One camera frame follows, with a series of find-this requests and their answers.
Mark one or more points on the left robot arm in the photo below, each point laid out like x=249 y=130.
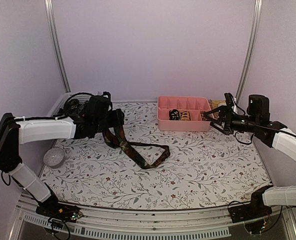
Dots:
x=18 y=131

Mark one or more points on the front aluminium rail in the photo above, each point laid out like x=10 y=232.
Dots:
x=101 y=223

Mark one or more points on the dark red rolled tie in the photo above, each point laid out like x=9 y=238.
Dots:
x=205 y=116

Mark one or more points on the aluminium frame post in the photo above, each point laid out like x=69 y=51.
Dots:
x=250 y=48
x=55 y=40

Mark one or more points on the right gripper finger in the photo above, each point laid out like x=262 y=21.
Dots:
x=216 y=112
x=221 y=129

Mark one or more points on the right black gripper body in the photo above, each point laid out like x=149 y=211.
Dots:
x=231 y=123

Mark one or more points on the pink divided organizer box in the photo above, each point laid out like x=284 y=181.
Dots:
x=183 y=103

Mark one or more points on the grey speckled bowl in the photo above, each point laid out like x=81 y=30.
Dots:
x=54 y=157

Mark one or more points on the right aluminium frame post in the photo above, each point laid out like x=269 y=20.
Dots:
x=250 y=48

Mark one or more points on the white plastic mesh basket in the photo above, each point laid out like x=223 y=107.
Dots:
x=80 y=96

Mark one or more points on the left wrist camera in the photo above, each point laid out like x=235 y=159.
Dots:
x=105 y=97

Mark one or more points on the left aluminium frame post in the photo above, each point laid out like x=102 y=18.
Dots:
x=55 y=40

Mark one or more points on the yellow patterned rolled tie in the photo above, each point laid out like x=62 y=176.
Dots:
x=185 y=116

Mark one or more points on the floral patterned table mat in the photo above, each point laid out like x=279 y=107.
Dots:
x=205 y=169

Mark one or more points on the brown green patterned tie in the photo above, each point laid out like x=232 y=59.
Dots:
x=118 y=140

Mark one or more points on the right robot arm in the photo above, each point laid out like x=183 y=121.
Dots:
x=255 y=120

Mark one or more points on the pile of dark ties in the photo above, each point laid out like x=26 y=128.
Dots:
x=74 y=108

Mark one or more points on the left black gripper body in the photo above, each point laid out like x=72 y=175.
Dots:
x=104 y=124

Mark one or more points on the black white rolled tie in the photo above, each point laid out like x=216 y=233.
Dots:
x=174 y=115

